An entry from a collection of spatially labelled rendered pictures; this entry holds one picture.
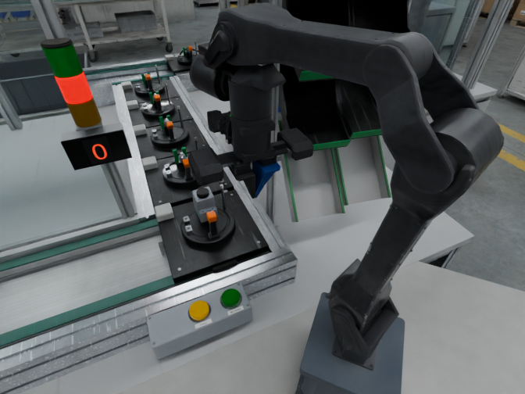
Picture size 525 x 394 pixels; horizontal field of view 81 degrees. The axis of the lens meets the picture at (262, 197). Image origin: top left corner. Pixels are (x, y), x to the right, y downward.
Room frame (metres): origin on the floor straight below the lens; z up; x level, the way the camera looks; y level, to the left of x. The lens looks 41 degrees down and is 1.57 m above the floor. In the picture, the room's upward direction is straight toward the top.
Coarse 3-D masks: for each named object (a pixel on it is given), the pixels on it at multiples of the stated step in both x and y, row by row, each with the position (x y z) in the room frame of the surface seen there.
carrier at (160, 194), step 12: (180, 156) 0.78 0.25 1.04; (144, 168) 0.81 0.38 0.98; (156, 168) 0.82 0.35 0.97; (168, 168) 0.78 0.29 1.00; (180, 168) 0.78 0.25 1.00; (156, 180) 0.76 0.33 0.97; (168, 180) 0.73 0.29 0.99; (180, 180) 0.73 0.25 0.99; (192, 180) 0.73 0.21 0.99; (228, 180) 0.76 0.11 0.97; (156, 192) 0.70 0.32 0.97; (168, 192) 0.70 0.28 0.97; (180, 192) 0.70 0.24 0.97; (216, 192) 0.70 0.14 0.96; (156, 204) 0.65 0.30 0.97; (180, 204) 0.66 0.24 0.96
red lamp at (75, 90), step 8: (56, 80) 0.57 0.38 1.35; (64, 80) 0.56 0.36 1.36; (72, 80) 0.56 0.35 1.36; (80, 80) 0.58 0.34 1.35; (64, 88) 0.56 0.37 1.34; (72, 88) 0.56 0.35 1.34; (80, 88) 0.57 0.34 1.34; (88, 88) 0.59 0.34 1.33; (64, 96) 0.56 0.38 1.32; (72, 96) 0.56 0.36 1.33; (80, 96) 0.57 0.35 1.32; (88, 96) 0.58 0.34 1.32
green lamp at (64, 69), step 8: (48, 48) 0.56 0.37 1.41; (56, 48) 0.56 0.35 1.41; (64, 48) 0.57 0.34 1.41; (72, 48) 0.58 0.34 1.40; (48, 56) 0.56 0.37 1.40; (56, 56) 0.56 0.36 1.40; (64, 56) 0.57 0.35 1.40; (72, 56) 0.58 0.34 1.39; (56, 64) 0.56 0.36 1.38; (64, 64) 0.56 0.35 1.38; (72, 64) 0.57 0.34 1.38; (80, 64) 0.60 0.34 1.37; (56, 72) 0.56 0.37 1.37; (64, 72) 0.56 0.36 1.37; (72, 72) 0.57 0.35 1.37; (80, 72) 0.58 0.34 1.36
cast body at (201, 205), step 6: (192, 192) 0.56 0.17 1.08; (198, 192) 0.55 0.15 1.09; (204, 192) 0.55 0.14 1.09; (210, 192) 0.56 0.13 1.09; (198, 198) 0.54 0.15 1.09; (204, 198) 0.54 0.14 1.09; (210, 198) 0.54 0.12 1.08; (198, 204) 0.53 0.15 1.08; (204, 204) 0.54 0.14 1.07; (210, 204) 0.54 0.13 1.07; (198, 210) 0.53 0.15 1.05; (204, 210) 0.53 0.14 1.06; (216, 210) 0.54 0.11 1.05; (198, 216) 0.53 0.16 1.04; (204, 216) 0.52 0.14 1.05; (216, 216) 0.53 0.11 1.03
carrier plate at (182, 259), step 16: (224, 192) 0.70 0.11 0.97; (176, 208) 0.63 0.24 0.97; (192, 208) 0.63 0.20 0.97; (240, 208) 0.63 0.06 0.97; (160, 224) 0.57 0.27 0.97; (176, 224) 0.57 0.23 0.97; (240, 224) 0.57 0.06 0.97; (176, 240) 0.51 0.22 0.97; (240, 240) 0.51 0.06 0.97; (256, 240) 0.51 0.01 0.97; (176, 256) 0.46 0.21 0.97; (192, 256) 0.46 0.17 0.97; (208, 256) 0.46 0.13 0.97; (224, 256) 0.46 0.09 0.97; (240, 256) 0.46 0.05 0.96; (176, 272) 0.41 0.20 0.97; (192, 272) 0.42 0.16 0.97
